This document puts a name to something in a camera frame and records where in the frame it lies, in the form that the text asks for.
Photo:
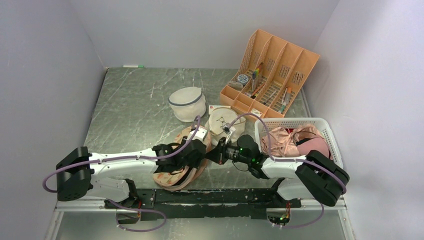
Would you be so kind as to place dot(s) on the small white red card box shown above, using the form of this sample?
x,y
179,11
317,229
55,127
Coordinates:
x,y
211,108

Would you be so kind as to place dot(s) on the orange plastic file organizer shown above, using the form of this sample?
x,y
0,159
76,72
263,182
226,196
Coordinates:
x,y
281,64

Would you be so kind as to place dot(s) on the pink satin bra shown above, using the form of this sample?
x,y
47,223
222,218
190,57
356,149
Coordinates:
x,y
286,142

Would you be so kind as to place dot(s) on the green white marker pen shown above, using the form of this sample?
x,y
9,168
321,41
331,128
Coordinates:
x,y
133,66

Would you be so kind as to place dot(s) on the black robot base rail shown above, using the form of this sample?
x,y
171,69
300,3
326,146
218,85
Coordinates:
x,y
207,203

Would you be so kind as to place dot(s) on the multicolour marker pen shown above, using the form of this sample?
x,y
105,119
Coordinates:
x,y
254,79

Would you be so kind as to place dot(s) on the tulip print mesh laundry bag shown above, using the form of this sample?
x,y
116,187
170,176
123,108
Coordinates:
x,y
179,179

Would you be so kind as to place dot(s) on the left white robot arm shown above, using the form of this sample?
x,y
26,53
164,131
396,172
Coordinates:
x,y
82,173

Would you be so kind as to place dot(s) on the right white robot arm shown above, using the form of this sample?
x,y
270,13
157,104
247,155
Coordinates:
x,y
310,176

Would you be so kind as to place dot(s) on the dusty pink bra cup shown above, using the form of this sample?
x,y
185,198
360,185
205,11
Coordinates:
x,y
314,144

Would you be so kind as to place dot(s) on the cream embroidered mesh laundry bag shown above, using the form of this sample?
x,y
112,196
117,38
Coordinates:
x,y
218,119

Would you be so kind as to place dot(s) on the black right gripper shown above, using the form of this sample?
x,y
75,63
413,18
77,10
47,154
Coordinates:
x,y
217,155

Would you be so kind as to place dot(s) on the orange capped pen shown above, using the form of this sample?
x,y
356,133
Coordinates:
x,y
286,96

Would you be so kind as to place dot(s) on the white blue-trimmed mesh laundry bag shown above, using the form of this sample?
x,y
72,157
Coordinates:
x,y
187,103

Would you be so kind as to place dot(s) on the blue white round tin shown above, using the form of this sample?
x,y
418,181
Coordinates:
x,y
243,79

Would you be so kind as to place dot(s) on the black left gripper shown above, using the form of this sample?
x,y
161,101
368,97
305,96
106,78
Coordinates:
x,y
195,162

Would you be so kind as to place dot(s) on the white plastic laundry basket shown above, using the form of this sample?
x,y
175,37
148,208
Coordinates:
x,y
321,124

